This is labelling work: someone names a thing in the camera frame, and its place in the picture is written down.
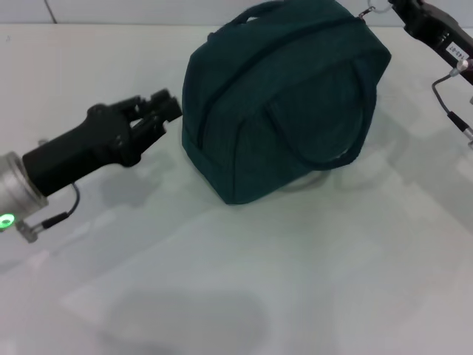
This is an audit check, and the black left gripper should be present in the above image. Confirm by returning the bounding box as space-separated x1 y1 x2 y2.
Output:
21 87 184 197

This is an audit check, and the left arm cable with connector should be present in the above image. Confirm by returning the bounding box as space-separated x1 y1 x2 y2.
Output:
17 183 81 244

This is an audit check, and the right arm cable with connector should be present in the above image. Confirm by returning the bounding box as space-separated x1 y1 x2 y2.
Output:
431 58 473 142

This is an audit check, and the arm cable with connector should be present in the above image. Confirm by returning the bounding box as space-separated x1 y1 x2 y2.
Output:
17 183 81 244
431 58 473 142

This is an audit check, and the dark teal insulated lunch bag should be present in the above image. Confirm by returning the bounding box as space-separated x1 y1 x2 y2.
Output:
180 0 392 206

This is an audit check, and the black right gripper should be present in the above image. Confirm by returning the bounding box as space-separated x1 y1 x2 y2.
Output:
387 0 473 84

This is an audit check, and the silver zipper pull ring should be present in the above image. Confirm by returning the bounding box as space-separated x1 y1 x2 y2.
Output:
357 0 393 20

